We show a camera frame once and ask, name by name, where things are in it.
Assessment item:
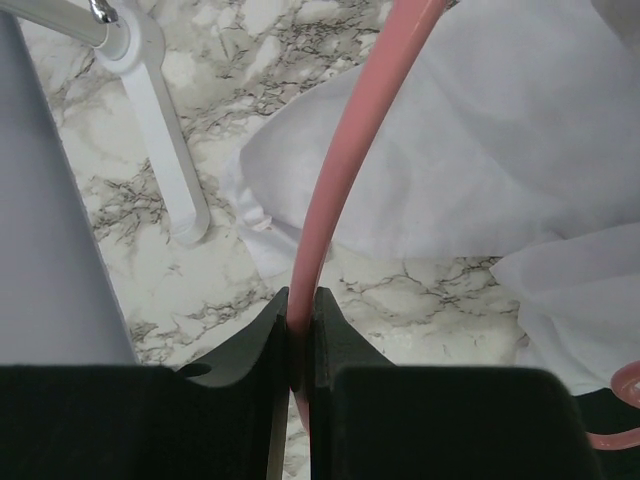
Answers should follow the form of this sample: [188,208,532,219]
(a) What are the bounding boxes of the black garment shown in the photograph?
[574,389,640,480]

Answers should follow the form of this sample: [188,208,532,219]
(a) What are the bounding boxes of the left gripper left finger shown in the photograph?
[1,290,288,479]

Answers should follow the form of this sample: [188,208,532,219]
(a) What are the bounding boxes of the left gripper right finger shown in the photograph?
[307,288,602,479]

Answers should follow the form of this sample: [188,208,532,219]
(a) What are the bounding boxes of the white metal clothes rack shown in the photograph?
[1,1,210,245]

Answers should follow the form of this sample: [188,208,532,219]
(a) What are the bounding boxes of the white shirt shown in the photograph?
[223,1,639,395]

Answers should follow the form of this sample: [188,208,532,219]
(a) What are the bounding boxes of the pink hanger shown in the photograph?
[287,0,640,451]

